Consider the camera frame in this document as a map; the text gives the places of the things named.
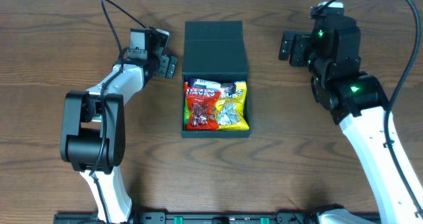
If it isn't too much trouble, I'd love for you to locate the purple white candy bar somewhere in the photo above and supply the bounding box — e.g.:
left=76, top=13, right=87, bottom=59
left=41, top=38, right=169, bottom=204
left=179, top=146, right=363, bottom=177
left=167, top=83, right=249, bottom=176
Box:
left=188, top=77, right=236, bottom=94

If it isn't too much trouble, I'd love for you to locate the dark green gift box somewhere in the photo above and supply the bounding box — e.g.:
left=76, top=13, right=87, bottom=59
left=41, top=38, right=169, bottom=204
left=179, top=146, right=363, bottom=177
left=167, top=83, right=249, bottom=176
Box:
left=180, top=20, right=252, bottom=139

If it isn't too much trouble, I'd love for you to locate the red candy bag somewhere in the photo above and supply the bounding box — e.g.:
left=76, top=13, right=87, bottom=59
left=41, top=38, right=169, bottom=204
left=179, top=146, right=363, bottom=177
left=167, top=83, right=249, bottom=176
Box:
left=184, top=82, right=221, bottom=130

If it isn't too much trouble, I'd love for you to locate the yellow candy bag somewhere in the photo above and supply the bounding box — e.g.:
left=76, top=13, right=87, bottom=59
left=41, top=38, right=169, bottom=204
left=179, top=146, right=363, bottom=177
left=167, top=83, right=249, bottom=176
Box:
left=215, top=81, right=249, bottom=131

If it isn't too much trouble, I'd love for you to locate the Haribo gummy candy bag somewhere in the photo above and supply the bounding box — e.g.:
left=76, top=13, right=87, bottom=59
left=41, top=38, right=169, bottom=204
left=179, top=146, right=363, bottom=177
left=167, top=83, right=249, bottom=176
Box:
left=183, top=99, right=190, bottom=128

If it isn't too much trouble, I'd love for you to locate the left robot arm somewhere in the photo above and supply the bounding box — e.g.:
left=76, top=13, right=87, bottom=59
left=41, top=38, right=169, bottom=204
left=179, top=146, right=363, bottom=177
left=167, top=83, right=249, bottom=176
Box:
left=60, top=28, right=178, bottom=223

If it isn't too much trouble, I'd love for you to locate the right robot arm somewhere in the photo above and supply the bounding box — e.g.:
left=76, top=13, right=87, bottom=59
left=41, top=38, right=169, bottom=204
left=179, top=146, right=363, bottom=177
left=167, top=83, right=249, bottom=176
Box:
left=279, top=16, right=422, bottom=223

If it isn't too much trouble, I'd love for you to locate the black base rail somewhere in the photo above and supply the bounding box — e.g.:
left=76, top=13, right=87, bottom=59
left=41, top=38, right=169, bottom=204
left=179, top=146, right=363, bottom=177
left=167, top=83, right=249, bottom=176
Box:
left=52, top=204, right=381, bottom=224

